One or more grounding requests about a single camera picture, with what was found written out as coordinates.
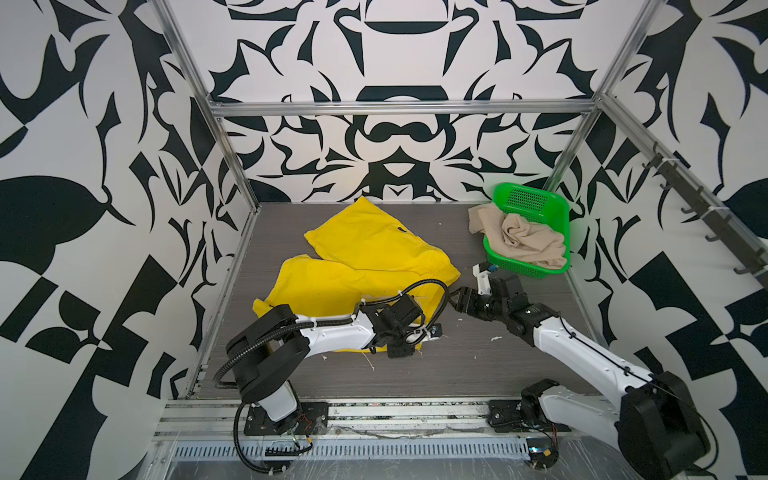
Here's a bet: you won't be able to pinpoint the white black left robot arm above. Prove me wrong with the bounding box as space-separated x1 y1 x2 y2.
213 294 442 435

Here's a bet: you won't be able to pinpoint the beige shorts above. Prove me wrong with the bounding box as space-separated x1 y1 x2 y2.
468 203 567 270

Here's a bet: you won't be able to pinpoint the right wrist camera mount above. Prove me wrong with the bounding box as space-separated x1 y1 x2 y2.
472 262 496 295

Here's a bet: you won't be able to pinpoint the white slotted cable duct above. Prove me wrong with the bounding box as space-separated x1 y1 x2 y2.
173 437 530 461

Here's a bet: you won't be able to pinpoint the small green-lit electronics board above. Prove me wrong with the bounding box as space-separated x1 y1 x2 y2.
525 437 559 471

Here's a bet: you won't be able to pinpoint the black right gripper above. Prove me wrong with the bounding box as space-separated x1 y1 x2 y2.
446 285 510 324

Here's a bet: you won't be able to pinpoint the yellow shorts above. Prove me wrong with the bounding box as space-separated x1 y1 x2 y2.
253 198 460 322

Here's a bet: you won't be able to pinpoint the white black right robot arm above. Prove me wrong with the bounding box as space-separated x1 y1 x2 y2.
446 273 712 479

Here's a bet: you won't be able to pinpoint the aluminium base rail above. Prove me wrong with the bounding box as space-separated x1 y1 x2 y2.
152 398 625 442

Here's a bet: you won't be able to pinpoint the black wall hook rack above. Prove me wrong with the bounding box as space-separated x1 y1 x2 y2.
640 142 767 289

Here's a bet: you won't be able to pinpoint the green plastic basket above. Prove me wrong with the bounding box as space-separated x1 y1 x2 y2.
483 183 571 279

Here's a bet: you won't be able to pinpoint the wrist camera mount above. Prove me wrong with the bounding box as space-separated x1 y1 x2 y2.
417 323 443 344
472 262 496 295

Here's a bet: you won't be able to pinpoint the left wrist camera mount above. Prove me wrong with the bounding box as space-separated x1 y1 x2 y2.
417 323 443 344

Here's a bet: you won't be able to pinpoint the aluminium cage frame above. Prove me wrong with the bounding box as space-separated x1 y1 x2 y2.
149 0 768 397

